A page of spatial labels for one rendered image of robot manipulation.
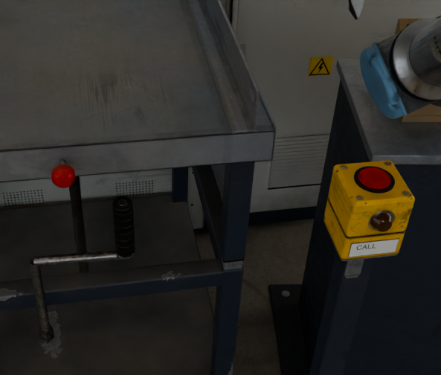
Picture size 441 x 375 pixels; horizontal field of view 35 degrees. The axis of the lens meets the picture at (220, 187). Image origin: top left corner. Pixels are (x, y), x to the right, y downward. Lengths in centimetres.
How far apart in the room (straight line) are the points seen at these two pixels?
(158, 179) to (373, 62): 102
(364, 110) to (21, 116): 60
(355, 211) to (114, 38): 59
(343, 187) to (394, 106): 22
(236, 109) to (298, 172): 96
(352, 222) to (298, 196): 120
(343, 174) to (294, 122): 101
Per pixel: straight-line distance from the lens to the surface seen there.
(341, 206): 87
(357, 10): 86
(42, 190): 192
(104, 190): 193
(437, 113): 128
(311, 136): 193
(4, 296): 123
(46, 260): 110
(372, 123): 125
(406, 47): 100
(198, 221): 205
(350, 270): 95
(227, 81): 112
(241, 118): 103
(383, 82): 102
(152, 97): 108
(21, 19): 132
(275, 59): 175
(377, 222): 85
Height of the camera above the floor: 143
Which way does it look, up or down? 40 degrees down
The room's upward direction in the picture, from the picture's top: 4 degrees clockwise
